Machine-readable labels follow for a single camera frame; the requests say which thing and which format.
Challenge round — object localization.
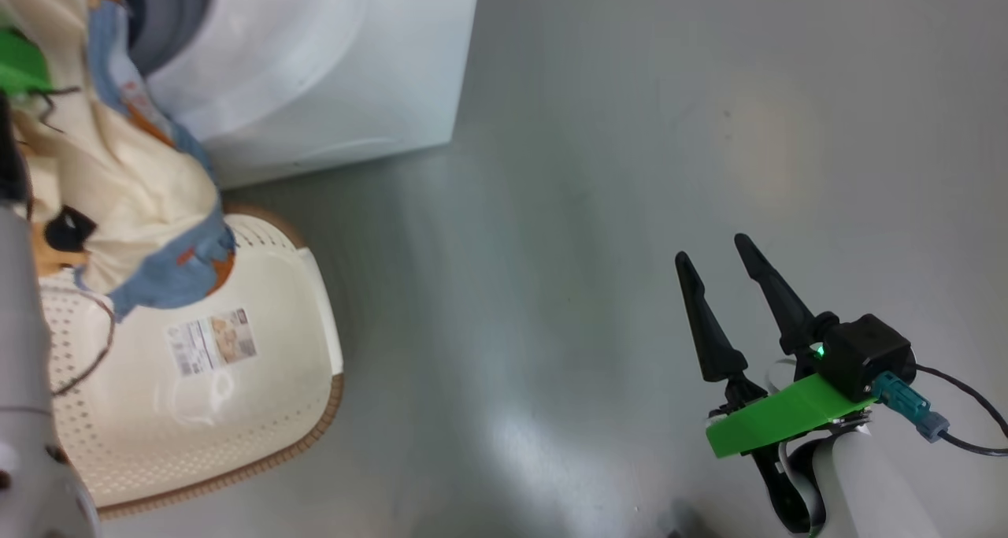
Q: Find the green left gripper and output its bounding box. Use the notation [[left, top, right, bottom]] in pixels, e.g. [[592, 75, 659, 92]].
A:
[[0, 30, 56, 98]]

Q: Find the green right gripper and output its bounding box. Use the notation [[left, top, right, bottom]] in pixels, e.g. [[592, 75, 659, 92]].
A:
[[675, 233, 879, 536]]

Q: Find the cream garment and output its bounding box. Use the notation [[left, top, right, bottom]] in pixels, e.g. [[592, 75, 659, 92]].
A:
[[0, 0, 225, 295]]

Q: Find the blue patterned garment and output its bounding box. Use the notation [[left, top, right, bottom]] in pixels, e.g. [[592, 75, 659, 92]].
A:
[[83, 0, 237, 322]]

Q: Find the grey door gasket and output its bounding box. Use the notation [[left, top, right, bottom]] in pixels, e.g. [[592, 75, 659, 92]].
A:
[[122, 0, 215, 78]]

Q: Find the white front-load washing machine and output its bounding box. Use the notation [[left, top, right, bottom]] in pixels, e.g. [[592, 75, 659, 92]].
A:
[[118, 0, 483, 191]]

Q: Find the paper label in basket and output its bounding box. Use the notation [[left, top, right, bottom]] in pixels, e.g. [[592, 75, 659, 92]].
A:
[[165, 308, 258, 378]]

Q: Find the cream perforated laundry basket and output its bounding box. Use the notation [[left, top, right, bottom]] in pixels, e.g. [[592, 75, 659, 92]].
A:
[[39, 205, 345, 521]]

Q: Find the teal cable connector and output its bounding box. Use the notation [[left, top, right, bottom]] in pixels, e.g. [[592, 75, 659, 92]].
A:
[[873, 371, 950, 443]]

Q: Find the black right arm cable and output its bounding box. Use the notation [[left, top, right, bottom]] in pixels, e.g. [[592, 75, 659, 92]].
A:
[[913, 365, 1008, 456]]

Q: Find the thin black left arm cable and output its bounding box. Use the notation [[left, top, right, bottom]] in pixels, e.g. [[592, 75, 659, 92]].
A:
[[51, 286, 117, 397]]

